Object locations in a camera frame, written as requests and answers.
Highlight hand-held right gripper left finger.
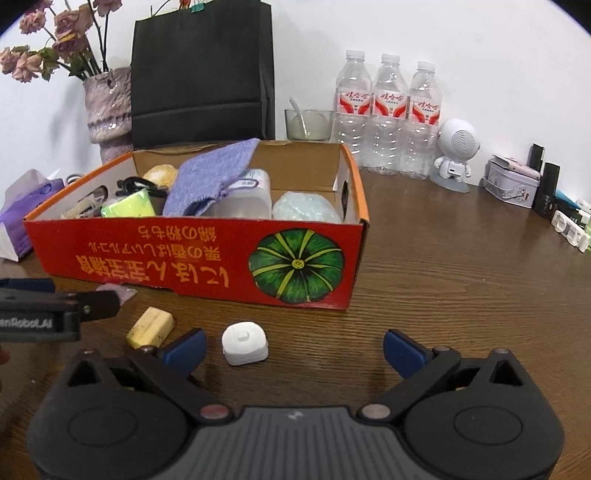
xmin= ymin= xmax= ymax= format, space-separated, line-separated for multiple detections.
xmin=65 ymin=328 xmax=234 ymax=421

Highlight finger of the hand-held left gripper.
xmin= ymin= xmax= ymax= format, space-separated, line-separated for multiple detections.
xmin=0 ymin=278 xmax=122 ymax=320

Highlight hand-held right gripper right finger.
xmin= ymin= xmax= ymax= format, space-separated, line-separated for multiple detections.
xmin=360 ymin=329 xmax=527 ymax=422

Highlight yellow block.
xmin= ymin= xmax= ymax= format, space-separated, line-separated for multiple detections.
xmin=126 ymin=307 xmax=175 ymax=350

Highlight small white square box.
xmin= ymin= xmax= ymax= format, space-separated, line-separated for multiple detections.
xmin=222 ymin=322 xmax=269 ymax=367

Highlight red cardboard box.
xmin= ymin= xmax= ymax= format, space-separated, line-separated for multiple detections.
xmin=23 ymin=140 xmax=371 ymax=311

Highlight green tissue packet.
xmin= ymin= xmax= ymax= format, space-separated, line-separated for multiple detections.
xmin=100 ymin=188 xmax=158 ymax=219

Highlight purple drawstring pouch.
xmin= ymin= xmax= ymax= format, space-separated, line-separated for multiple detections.
xmin=163 ymin=137 xmax=262 ymax=217

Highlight iridescent plastic bag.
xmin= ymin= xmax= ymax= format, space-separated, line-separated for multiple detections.
xmin=271 ymin=190 xmax=343 ymax=224

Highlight white plastic container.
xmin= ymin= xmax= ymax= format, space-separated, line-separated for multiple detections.
xmin=210 ymin=168 xmax=273 ymax=220

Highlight purple tissue pack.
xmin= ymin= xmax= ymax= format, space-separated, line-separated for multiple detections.
xmin=0 ymin=168 xmax=65 ymax=263

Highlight yellow white plush toy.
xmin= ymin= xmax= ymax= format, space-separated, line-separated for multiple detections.
xmin=142 ymin=164 xmax=178 ymax=190

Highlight grey printed tin box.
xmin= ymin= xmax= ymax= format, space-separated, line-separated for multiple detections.
xmin=482 ymin=161 xmax=540 ymax=209

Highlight purple ceramic vase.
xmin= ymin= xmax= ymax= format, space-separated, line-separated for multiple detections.
xmin=83 ymin=67 xmax=134 ymax=164

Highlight white pill organizer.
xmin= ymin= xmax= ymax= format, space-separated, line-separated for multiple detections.
xmin=551 ymin=210 xmax=583 ymax=236
xmin=561 ymin=226 xmax=591 ymax=254

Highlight pink case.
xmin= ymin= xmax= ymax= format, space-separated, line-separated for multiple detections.
xmin=490 ymin=154 xmax=542 ymax=181

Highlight white robot figure speaker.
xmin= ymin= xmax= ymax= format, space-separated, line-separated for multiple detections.
xmin=431 ymin=119 xmax=482 ymax=193

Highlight clear water bottle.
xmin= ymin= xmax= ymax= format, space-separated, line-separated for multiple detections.
xmin=369 ymin=54 xmax=409 ymax=177
xmin=332 ymin=50 xmax=373 ymax=174
xmin=401 ymin=61 xmax=441 ymax=181

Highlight glass cup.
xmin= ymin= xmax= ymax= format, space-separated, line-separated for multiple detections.
xmin=284 ymin=108 xmax=335 ymax=141

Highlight black paper bag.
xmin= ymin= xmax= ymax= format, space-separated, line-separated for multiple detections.
xmin=130 ymin=0 xmax=276 ymax=151

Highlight clear plastic spoon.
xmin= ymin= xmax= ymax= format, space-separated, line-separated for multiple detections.
xmin=289 ymin=97 xmax=312 ymax=139

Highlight dried pink flowers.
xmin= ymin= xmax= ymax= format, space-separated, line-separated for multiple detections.
xmin=0 ymin=0 xmax=123 ymax=84

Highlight black cable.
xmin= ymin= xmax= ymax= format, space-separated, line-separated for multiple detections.
xmin=115 ymin=176 xmax=167 ymax=199

